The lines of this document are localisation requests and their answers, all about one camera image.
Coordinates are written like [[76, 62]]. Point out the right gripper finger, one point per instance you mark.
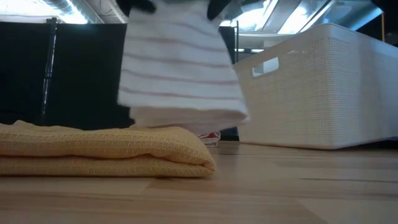
[[217, 8]]

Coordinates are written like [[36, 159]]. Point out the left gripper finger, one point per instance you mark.
[[136, 5]]

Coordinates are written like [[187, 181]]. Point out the white striped towel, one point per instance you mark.
[[180, 68]]

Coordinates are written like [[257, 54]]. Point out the orange grid-pattern towel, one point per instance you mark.
[[210, 139]]

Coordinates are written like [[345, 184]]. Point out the white plastic basket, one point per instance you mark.
[[320, 93]]

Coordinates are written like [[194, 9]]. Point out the plain yellow towel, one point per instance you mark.
[[102, 149]]

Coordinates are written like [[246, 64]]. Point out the black partition panel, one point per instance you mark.
[[87, 77], [21, 71], [228, 40]]

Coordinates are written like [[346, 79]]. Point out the black slanted beam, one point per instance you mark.
[[384, 31]]

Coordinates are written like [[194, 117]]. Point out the black aluminium table frame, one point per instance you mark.
[[229, 133]]

